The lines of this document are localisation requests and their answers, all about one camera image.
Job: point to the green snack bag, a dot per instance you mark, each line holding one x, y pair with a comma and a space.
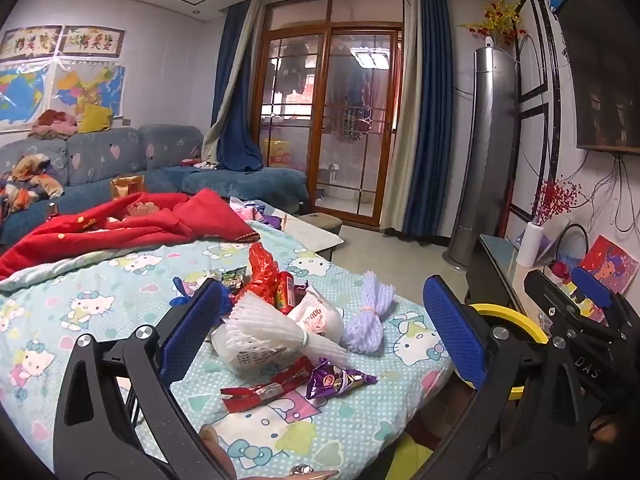
234, 279

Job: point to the blue plastic wrapper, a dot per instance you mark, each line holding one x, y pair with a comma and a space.
180, 292

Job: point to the orange patterned clothes pile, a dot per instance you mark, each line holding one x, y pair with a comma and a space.
30, 175

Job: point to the pink purple clothes pile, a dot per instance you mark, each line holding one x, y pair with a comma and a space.
250, 210

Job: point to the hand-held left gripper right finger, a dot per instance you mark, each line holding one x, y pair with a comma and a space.
455, 332

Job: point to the dark television cabinet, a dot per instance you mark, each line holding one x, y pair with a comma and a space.
495, 270

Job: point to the red blanket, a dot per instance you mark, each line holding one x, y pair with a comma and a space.
150, 225

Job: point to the yellow cardboard box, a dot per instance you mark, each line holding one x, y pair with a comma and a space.
277, 152

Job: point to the wall mounted television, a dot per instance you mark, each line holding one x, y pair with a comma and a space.
605, 85

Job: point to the gold foil packet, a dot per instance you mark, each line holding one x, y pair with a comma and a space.
127, 185

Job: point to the red candy tube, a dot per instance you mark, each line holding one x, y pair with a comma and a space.
284, 291

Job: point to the long red snack wrapper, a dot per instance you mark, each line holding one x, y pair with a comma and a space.
265, 390

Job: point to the red portrait picture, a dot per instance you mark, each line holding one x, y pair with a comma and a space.
614, 265

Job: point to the blue heart print sofa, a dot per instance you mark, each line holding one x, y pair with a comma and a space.
165, 147

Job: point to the red fabric ornament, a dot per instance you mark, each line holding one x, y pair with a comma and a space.
561, 270

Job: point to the lilac foam fruit net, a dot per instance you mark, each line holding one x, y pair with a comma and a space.
371, 320

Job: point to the white tissue packet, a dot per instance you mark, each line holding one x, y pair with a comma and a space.
320, 317

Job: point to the red pink clothes pile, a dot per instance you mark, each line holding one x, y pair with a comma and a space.
52, 122

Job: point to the red berry branch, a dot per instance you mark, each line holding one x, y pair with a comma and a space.
555, 200

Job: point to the white cylinder vase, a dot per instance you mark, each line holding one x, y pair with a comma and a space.
529, 245

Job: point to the country map poster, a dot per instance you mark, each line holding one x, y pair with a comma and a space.
90, 87

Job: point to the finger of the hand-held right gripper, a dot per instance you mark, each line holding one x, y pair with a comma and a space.
592, 285
550, 295

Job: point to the framed calligraphy embroidery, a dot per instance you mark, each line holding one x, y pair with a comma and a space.
92, 41
30, 44

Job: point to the world map poster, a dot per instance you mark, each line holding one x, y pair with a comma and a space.
22, 95

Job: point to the grey round stool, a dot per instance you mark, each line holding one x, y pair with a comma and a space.
325, 220

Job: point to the person's yellow-green clothing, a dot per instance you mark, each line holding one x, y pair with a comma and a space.
407, 460

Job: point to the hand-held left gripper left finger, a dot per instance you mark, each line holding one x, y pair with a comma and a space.
192, 327

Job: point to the person's right hand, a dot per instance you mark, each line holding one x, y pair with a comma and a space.
604, 427

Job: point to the yellow rimmed bin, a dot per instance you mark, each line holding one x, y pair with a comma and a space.
505, 312

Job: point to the white foam fruit net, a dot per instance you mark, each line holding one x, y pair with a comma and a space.
272, 327

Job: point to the purple candy wrapper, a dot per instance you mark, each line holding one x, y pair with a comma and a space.
330, 380

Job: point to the red plastic bag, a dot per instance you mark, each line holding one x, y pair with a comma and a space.
260, 275

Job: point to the silver tower air conditioner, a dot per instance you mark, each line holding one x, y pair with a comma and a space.
492, 160

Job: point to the blue and beige curtain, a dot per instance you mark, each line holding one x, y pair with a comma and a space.
430, 110
237, 110

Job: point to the wooden glass sliding door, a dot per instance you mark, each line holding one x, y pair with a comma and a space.
326, 110

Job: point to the white top coffee table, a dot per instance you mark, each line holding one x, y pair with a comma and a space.
315, 237

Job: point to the yellow pillow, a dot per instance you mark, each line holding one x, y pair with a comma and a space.
95, 117

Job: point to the yellow red artificial flowers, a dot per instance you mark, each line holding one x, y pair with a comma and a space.
495, 20

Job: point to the clear printed plastic wrapper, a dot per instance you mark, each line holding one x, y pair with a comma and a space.
240, 357

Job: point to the person's left hand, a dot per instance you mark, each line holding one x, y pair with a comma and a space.
216, 452

